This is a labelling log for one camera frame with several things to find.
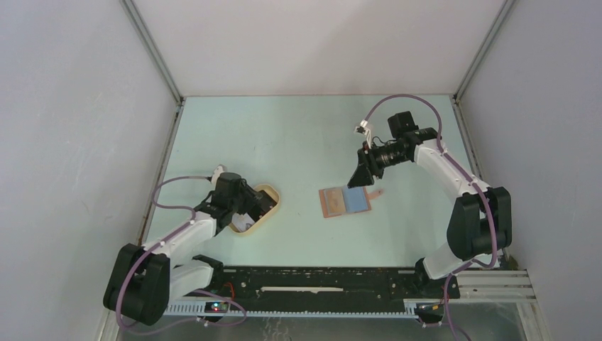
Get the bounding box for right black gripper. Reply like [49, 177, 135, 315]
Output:
[349, 141, 410, 188]

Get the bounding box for yellow oval tray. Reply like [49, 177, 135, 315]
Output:
[229, 184, 280, 235]

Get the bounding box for tan credit card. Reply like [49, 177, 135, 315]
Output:
[324, 188, 346, 216]

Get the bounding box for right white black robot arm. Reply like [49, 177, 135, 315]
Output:
[348, 112, 513, 297]

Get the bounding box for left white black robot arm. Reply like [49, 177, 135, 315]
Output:
[103, 165, 280, 331]

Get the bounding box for credit card stack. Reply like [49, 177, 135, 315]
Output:
[231, 214, 255, 233]

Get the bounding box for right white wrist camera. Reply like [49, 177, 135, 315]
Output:
[354, 120, 373, 144]

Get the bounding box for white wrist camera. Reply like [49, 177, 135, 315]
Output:
[210, 164, 227, 186]
[354, 120, 373, 144]

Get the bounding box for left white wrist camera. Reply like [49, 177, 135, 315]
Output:
[210, 164, 227, 186]

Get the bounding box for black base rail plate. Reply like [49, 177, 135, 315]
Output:
[180, 267, 461, 314]

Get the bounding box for aluminium frame rail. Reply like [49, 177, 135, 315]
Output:
[109, 268, 537, 320]

